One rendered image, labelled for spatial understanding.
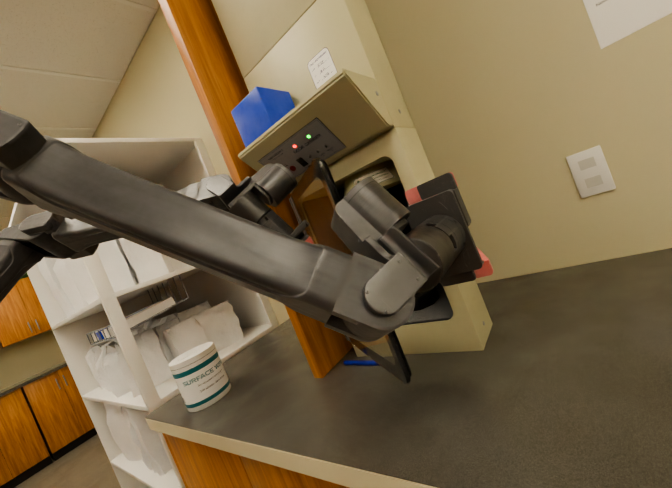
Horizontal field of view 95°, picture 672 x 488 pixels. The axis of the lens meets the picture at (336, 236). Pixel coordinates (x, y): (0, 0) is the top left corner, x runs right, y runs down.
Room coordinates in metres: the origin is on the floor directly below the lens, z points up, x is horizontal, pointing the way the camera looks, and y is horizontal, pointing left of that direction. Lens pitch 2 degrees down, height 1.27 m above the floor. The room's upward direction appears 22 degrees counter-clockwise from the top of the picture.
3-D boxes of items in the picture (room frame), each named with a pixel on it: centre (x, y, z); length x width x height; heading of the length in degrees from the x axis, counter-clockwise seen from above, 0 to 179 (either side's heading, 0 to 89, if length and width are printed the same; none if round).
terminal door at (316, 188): (0.63, 0.02, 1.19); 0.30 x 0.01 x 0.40; 17
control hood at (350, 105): (0.65, -0.02, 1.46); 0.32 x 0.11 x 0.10; 52
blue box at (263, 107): (0.70, 0.04, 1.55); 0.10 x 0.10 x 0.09; 52
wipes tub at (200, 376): (0.92, 0.53, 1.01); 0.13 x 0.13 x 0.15
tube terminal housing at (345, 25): (0.79, -0.14, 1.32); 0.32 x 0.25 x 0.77; 52
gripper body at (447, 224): (0.37, -0.11, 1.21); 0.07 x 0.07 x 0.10; 53
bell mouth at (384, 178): (0.76, -0.14, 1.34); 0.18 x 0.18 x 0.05
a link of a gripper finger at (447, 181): (0.42, -0.15, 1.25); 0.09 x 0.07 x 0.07; 143
